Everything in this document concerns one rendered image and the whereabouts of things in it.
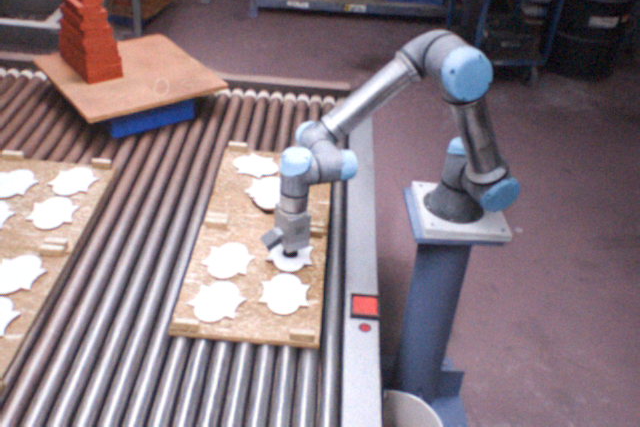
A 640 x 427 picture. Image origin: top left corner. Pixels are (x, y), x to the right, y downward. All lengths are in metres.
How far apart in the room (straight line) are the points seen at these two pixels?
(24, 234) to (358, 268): 0.89
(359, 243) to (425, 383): 0.83
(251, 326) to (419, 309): 0.86
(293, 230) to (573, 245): 2.25
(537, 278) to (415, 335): 1.15
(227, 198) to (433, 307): 0.78
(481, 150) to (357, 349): 0.62
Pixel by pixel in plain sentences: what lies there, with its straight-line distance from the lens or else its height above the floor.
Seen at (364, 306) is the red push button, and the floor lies 0.93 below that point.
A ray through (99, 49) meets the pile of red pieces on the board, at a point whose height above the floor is 1.16.
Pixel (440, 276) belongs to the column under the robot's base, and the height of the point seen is 0.68.
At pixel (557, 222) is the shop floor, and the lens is 3.95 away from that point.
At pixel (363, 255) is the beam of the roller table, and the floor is 0.92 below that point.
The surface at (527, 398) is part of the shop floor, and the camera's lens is 2.98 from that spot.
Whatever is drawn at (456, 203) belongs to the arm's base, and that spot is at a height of 0.95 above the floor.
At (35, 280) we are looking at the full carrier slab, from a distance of 1.89.
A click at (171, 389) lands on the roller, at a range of 1.62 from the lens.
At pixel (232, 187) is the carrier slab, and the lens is 2.16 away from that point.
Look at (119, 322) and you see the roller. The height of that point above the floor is 0.92.
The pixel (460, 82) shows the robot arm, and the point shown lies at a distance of 1.75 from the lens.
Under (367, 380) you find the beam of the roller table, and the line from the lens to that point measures 1.65.
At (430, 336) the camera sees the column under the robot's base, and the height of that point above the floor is 0.41.
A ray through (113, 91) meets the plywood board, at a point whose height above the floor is 1.04.
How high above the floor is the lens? 2.15
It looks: 35 degrees down
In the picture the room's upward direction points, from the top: 5 degrees clockwise
